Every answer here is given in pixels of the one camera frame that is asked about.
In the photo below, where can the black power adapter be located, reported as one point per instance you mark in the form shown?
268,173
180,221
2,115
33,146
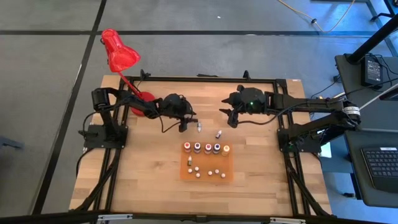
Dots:
371,71

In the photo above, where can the dark grey side table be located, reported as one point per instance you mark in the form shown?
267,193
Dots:
357,87

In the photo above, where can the large orange-cap colouring bottle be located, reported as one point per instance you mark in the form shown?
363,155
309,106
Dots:
187,147

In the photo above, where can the small green dropper bottle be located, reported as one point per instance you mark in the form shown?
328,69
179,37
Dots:
189,160

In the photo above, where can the large yellow-cap colouring bottle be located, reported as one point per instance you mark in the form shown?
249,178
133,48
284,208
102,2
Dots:
225,150

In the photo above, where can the black diagonal stand pole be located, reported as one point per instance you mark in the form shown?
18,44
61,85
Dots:
373,40

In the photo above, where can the orange translucent plastic tray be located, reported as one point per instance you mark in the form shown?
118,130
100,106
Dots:
205,163

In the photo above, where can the short black stand pole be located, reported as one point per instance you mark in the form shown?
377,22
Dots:
339,133

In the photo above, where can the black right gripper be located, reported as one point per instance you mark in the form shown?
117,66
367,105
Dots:
250,101

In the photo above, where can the dark grey laptop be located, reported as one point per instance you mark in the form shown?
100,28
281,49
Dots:
354,174

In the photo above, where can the black horizontal beam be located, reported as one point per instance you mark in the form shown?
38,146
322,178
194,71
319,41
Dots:
46,218

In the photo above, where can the small black bracket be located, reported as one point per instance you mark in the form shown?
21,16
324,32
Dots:
206,75

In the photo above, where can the large pink-cap colouring bottle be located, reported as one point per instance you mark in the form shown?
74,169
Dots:
208,148

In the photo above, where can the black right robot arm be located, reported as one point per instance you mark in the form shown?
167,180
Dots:
304,104

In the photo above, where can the large blue-cap colouring bottle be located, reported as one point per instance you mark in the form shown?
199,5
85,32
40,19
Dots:
216,148

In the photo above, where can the white paper sheet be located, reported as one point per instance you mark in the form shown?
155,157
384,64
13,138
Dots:
327,151

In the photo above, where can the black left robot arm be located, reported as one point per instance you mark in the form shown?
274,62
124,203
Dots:
102,99

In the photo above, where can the grey floor object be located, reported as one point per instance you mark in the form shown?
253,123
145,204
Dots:
9,142

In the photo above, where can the silver metal bracket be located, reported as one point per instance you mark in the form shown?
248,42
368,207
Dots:
115,217
287,221

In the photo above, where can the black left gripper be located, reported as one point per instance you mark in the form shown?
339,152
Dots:
175,105

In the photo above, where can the black aluminium table frame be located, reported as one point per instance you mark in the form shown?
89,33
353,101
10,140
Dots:
202,79

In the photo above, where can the black stand legs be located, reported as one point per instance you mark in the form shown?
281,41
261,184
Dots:
388,14

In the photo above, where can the red desk lamp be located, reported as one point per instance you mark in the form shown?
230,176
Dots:
119,56

